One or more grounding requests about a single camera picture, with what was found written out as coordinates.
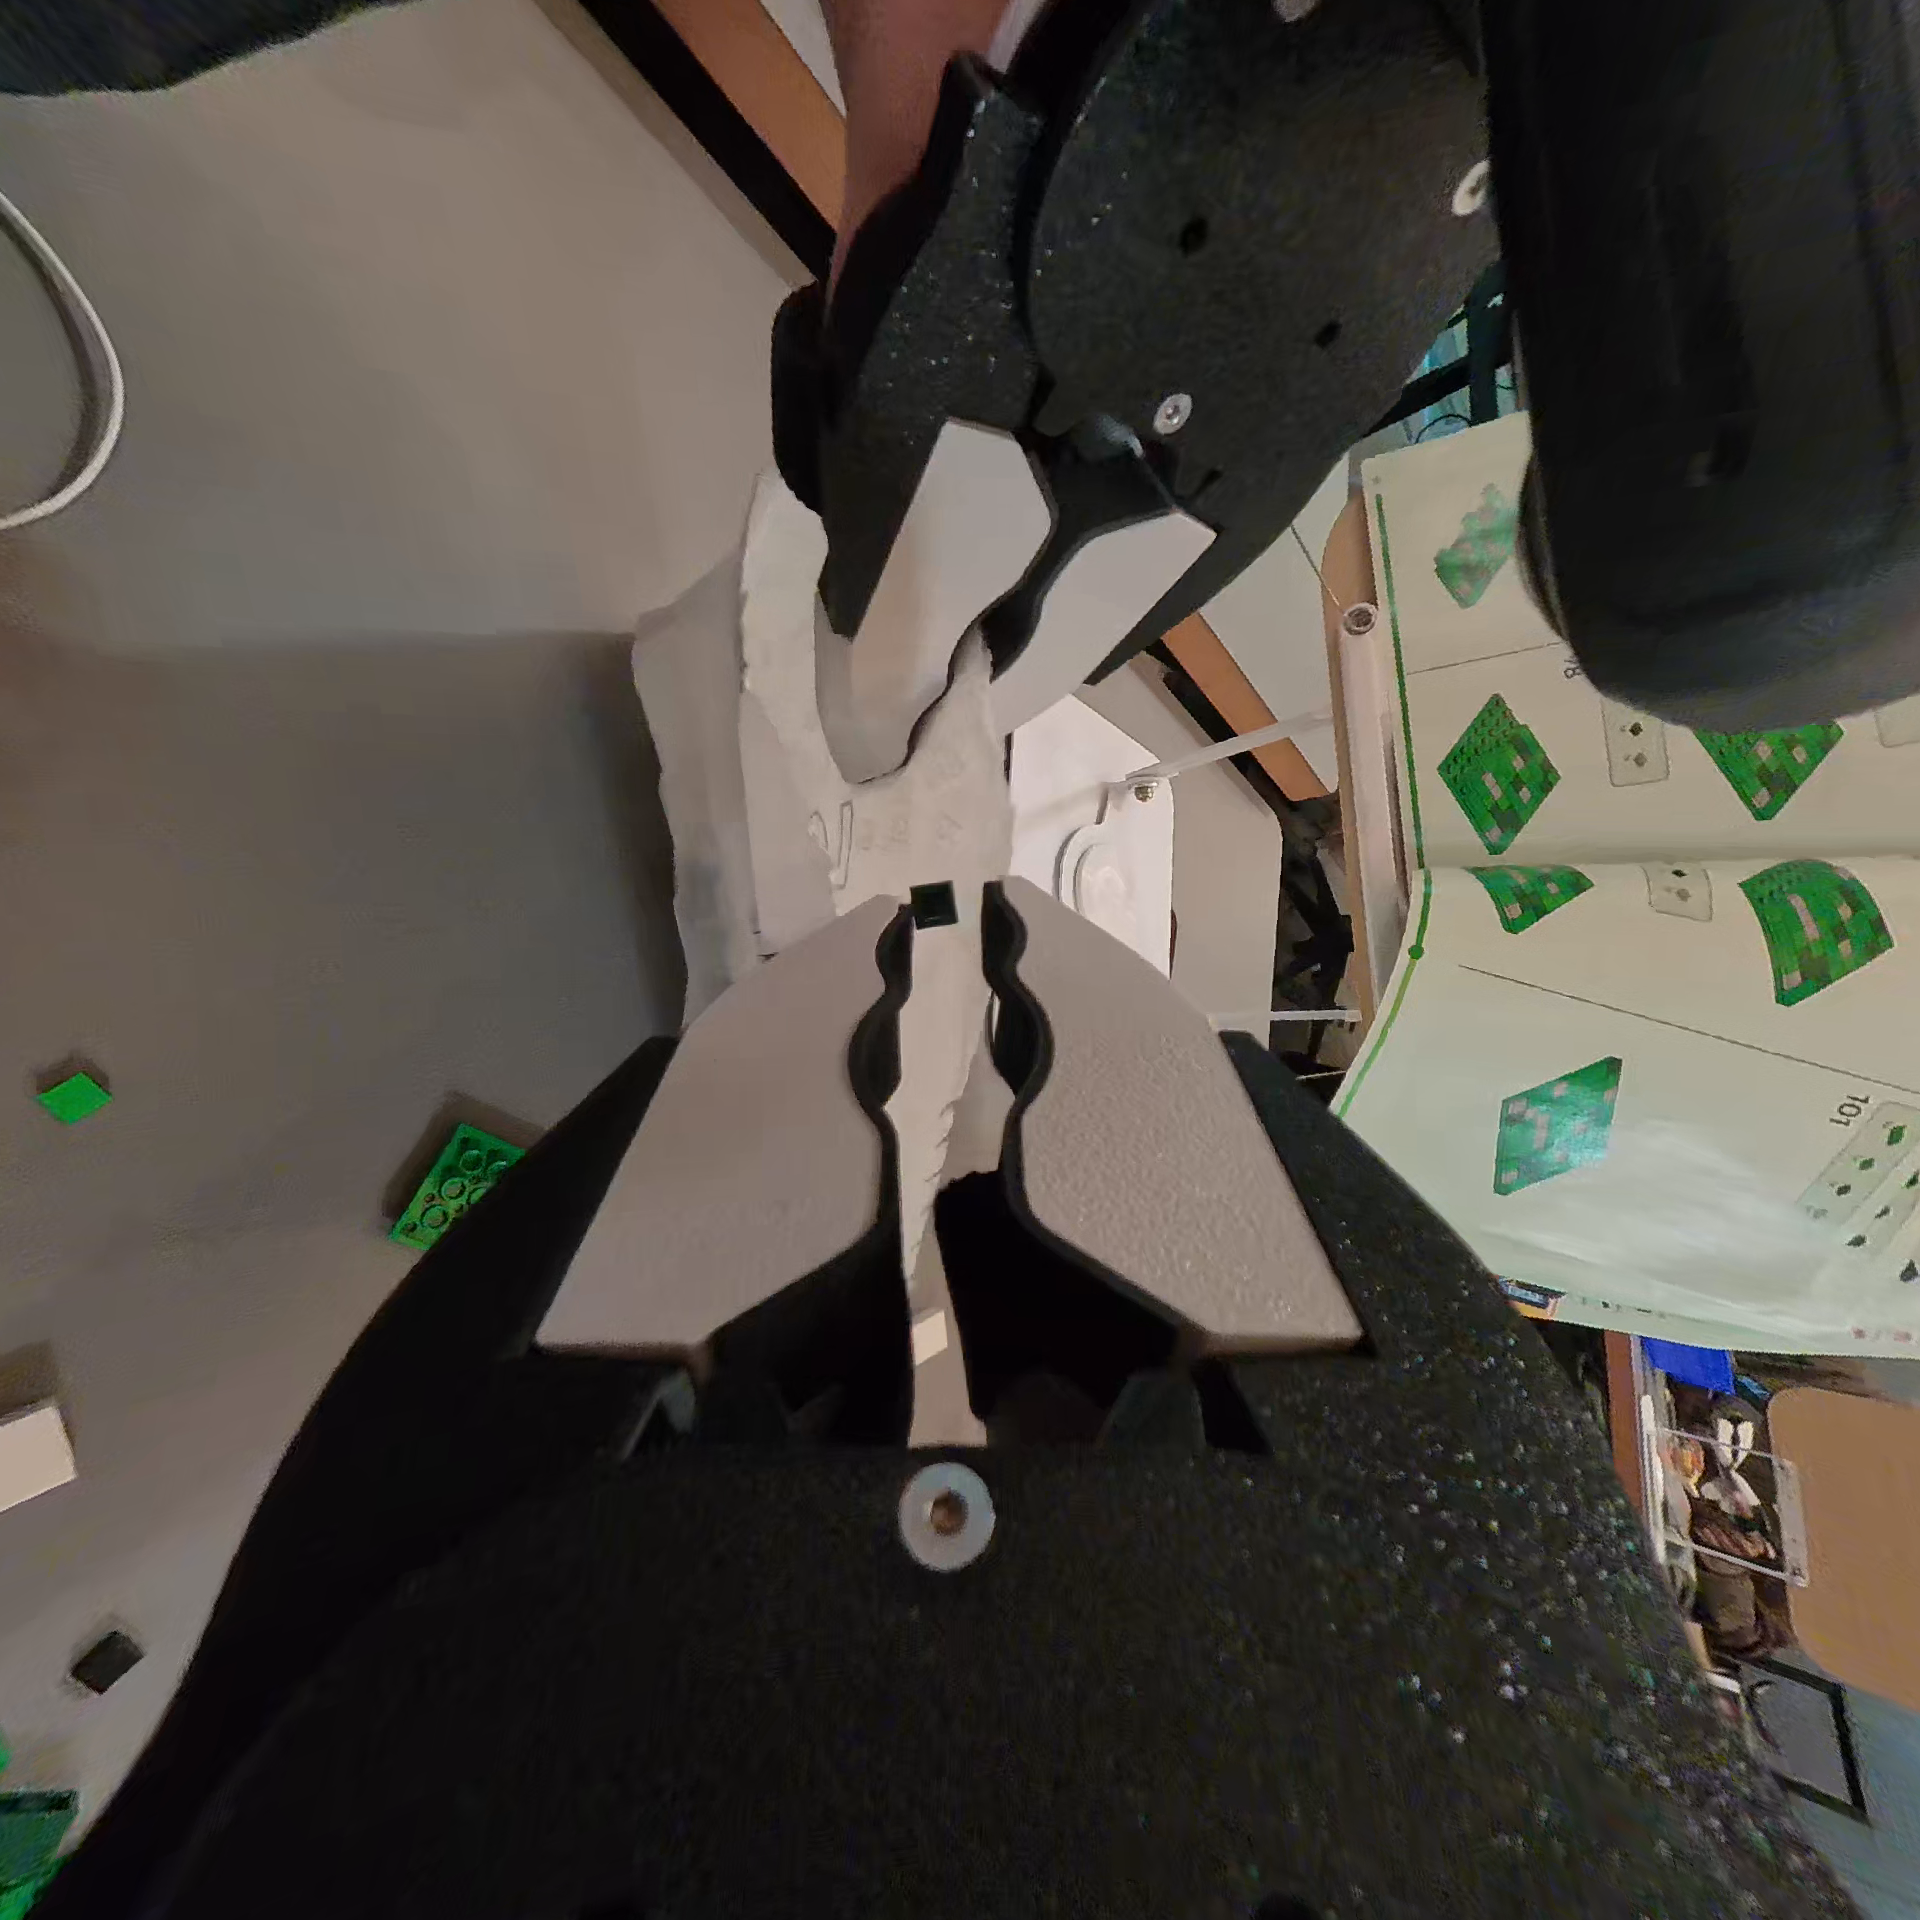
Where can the brick instruction booklet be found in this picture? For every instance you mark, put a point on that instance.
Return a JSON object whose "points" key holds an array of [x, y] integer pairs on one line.
{"points": [[1620, 961]]}

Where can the green flat tile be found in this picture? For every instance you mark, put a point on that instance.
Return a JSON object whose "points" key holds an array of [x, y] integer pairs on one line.
{"points": [[76, 1096]]}

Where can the person's torso in ribbed sweater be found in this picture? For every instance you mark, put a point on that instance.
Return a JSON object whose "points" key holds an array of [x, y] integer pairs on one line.
{"points": [[118, 31]]}

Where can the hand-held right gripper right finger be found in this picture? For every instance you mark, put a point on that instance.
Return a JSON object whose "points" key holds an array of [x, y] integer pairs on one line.
{"points": [[1185, 1185]]}

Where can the large cream brick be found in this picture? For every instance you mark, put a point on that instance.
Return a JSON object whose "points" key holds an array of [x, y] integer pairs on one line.
{"points": [[32, 1463]]}

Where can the grey desk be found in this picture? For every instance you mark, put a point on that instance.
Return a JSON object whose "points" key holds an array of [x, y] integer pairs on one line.
{"points": [[377, 599]]}

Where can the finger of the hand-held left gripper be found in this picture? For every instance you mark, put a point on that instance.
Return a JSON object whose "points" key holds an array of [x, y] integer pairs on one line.
{"points": [[916, 599], [1096, 614]]}

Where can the small black tile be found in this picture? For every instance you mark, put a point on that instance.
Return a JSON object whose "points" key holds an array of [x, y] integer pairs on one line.
{"points": [[932, 907]]}

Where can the white paper bag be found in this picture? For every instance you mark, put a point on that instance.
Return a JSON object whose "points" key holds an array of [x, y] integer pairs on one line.
{"points": [[780, 839]]}

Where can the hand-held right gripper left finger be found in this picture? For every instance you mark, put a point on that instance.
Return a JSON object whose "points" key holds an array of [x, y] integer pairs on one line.
{"points": [[721, 1185]]}

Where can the small black brick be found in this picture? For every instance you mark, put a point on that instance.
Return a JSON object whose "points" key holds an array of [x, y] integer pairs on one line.
{"points": [[108, 1662]]}

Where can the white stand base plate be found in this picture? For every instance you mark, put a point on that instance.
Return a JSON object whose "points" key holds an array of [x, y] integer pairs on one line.
{"points": [[1198, 871]]}

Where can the tan chair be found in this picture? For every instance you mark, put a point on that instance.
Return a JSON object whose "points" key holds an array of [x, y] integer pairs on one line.
{"points": [[1851, 1545]]}

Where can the person's left hand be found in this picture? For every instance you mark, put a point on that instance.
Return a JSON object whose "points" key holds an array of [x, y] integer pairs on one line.
{"points": [[898, 104]]}

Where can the large green studded plate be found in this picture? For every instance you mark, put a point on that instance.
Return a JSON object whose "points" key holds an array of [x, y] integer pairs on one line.
{"points": [[453, 1192]]}

